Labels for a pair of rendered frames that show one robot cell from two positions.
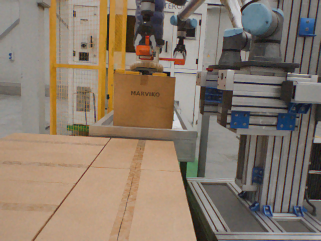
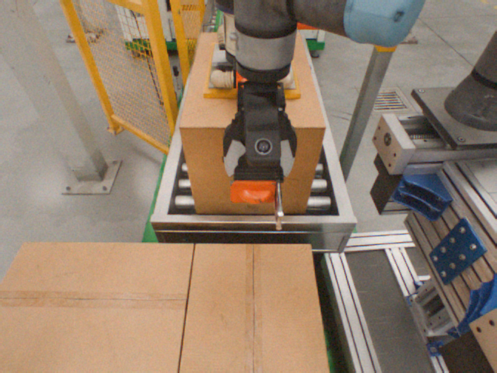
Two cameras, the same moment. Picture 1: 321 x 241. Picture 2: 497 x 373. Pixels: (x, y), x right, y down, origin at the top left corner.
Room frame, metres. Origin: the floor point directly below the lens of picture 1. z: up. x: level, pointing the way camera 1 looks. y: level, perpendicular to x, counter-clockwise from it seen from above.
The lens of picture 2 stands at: (1.27, 0.13, 1.48)
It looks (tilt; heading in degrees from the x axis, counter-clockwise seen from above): 49 degrees down; 2
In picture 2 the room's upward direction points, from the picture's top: straight up
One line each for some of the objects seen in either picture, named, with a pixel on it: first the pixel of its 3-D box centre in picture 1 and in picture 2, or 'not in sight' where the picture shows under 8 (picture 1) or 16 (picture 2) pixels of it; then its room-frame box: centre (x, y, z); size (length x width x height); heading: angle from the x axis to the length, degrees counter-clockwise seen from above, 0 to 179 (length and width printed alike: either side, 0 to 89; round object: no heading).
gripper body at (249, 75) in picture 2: (146, 24); (261, 96); (1.66, 0.13, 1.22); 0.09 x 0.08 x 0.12; 2
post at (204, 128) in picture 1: (204, 132); (354, 135); (2.46, -0.35, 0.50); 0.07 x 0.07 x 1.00; 2
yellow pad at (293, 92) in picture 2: (159, 73); (280, 63); (2.24, 0.05, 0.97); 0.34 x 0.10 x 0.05; 2
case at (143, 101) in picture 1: (145, 101); (250, 119); (2.23, 0.15, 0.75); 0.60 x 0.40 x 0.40; 2
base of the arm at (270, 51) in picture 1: (265, 51); not in sight; (1.41, -0.45, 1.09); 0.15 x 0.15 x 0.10
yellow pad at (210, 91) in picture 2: (134, 71); (222, 63); (2.23, 0.24, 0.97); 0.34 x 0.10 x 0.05; 2
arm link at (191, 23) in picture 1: (188, 23); not in sight; (2.43, -0.15, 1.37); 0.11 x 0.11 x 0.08; 37
